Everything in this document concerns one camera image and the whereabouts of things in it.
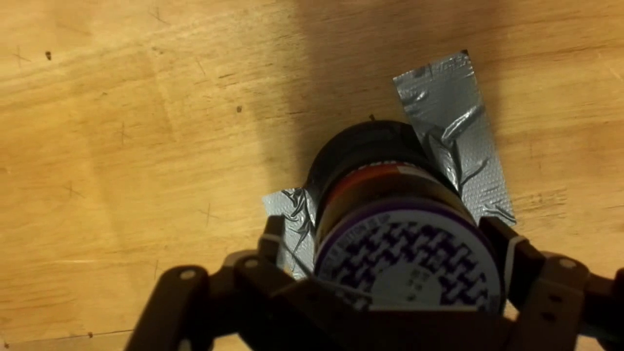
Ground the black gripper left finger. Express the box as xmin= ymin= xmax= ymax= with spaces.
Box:
xmin=125 ymin=214 xmax=309 ymax=351

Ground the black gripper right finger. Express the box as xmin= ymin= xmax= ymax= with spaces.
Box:
xmin=480 ymin=214 xmax=624 ymax=351

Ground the dark jar with red label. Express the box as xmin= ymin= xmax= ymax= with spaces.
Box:
xmin=303 ymin=118 xmax=506 ymax=313

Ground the grey duct tape strip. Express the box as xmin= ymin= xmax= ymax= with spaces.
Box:
xmin=262 ymin=48 xmax=519 ymax=280

